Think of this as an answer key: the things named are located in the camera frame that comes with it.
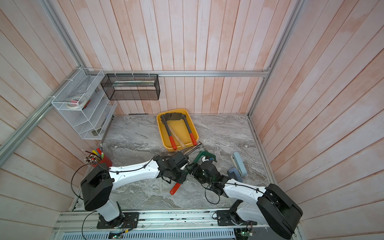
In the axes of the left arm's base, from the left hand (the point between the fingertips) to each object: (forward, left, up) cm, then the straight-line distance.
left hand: (182, 181), depth 82 cm
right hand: (+6, -3, +2) cm, 7 cm away
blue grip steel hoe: (+22, -2, -5) cm, 23 cm away
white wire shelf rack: (+23, +49, +24) cm, 59 cm away
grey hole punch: (+11, -34, 0) cm, 36 cm away
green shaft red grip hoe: (+14, -9, -2) cm, 17 cm away
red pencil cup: (+10, +45, +4) cm, 47 cm away
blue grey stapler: (+5, -30, -1) cm, 30 cm away
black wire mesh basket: (+59, +37, +21) cm, 73 cm away
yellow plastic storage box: (+40, +5, -5) cm, 41 cm away
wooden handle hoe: (+28, +4, +2) cm, 29 cm away
